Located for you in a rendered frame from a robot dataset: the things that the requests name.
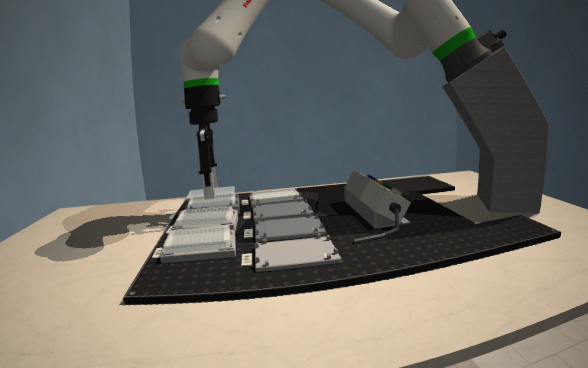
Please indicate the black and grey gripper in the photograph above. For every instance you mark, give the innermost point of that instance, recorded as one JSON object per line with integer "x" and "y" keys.
{"x": 202, "y": 118}

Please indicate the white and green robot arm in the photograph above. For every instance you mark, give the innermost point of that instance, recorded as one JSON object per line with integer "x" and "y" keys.
{"x": 436, "y": 23}

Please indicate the grey angled control panel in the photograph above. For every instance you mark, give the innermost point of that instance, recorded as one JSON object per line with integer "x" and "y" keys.
{"x": 370, "y": 200}

